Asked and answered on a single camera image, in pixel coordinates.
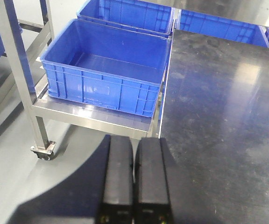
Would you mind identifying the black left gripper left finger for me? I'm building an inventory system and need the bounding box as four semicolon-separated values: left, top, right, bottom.
97;135;134;224

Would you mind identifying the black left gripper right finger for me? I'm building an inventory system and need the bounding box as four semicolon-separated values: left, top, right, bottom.
134;138;173;224

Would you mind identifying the blue crate on cart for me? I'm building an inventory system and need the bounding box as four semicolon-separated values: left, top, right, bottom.
41;19;170;117

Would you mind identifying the blue crate behind cart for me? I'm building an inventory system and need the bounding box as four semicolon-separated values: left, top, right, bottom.
77;0;174;38

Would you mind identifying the blue crate beside table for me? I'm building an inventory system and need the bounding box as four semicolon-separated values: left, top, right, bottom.
176;9;269;48

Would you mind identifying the stainless steel wheeled cart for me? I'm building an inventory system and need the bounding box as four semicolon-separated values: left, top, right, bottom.
0;0;159;159

